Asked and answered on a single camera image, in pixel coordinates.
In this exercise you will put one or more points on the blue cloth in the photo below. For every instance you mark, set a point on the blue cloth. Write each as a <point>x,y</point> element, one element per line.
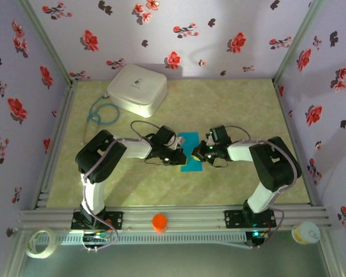
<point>190,138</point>

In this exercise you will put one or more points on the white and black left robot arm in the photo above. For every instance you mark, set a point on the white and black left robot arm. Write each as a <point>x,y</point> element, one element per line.
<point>95,196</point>

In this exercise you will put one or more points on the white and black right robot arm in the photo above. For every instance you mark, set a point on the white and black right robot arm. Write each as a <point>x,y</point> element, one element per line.
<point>259,199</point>

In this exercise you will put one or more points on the white square case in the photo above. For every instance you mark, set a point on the white square case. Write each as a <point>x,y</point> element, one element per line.
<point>135,86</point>

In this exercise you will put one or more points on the blue stethoscope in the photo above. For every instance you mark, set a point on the blue stethoscope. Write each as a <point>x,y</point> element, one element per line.
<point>105,95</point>

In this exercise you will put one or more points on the small circuit board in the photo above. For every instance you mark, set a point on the small circuit board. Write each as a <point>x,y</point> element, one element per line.
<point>96,238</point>
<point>256,236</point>

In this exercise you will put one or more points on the white and yellow cup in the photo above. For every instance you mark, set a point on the white and yellow cup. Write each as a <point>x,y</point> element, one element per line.
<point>305,233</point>

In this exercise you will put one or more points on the clear tape roll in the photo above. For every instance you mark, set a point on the clear tape roll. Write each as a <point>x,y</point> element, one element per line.
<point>31,245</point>

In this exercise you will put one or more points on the aluminium front rail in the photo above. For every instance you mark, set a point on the aluminium front rail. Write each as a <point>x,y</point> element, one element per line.
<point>190,219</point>

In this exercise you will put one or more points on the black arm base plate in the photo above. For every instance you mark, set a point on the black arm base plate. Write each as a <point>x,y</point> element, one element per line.
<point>116,216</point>
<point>233,217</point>

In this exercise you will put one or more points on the aluminium side rail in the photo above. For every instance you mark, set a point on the aluminium side rail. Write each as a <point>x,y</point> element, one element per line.
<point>289,115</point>
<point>55,144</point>

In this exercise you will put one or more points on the aluminium corner post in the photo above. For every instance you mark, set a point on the aluminium corner post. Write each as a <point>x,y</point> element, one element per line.
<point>300,37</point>
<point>47,37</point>

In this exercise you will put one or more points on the aluminium frame leg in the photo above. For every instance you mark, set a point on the aluminium frame leg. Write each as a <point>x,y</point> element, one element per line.
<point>331,256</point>
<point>15,254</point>

